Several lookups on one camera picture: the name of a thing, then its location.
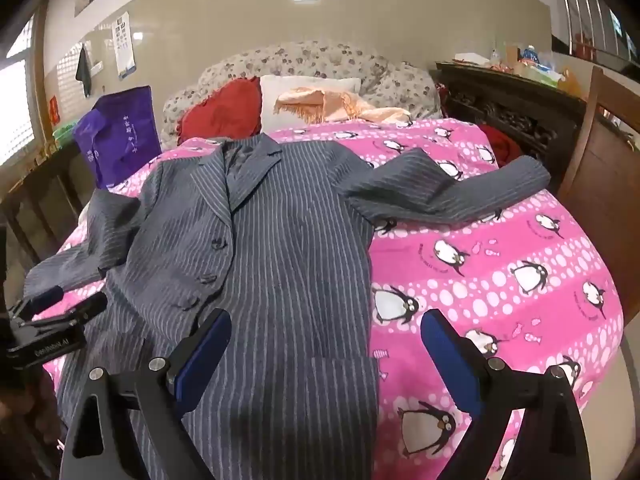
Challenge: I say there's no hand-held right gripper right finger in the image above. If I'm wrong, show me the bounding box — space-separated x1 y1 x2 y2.
420 309 593 480

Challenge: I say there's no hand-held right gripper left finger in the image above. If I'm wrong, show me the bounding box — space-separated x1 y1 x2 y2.
59 307 233 480

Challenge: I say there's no wall calendar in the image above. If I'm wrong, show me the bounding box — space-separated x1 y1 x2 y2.
114 11 137 80

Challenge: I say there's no grey striped suit jacket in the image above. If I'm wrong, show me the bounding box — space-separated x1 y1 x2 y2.
22 135 551 480

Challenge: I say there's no dark carved wooden headboard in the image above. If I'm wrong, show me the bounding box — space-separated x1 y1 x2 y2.
435 61 588 181

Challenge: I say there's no peach fringed scarf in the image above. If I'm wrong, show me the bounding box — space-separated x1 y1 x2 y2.
274 86 413 126

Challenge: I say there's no pile of household clutter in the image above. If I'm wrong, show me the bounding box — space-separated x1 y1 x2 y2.
452 40 583 96

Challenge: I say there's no pink penguin print blanket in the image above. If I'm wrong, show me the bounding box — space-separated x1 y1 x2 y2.
42 117 626 480

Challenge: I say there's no purple shopping bag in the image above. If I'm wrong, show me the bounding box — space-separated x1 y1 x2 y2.
74 86 162 190

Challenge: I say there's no dark wooden chair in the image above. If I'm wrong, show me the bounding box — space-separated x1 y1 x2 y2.
0 145 96 261

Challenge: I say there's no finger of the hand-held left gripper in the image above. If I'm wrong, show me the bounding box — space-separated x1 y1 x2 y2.
9 285 66 320
35 291 109 328

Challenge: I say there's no white pillow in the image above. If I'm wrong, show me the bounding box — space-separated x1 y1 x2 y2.
260 75 362 133

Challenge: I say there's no metal stair railing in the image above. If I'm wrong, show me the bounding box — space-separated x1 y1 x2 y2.
550 0 640 61

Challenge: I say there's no green plastic basket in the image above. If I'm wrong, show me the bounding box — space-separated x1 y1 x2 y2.
52 120 83 148

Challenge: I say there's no dark hanging cloth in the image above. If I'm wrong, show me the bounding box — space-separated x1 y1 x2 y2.
75 42 94 98

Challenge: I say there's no red cloth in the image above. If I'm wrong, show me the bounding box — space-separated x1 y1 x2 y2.
480 124 523 167

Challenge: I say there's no window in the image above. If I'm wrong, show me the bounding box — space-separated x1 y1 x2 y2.
0 15 46 166

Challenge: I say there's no brown wooden cabinet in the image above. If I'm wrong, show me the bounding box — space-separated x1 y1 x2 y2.
555 67 640 311

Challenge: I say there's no red pillow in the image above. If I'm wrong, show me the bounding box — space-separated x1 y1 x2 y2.
180 79 262 142

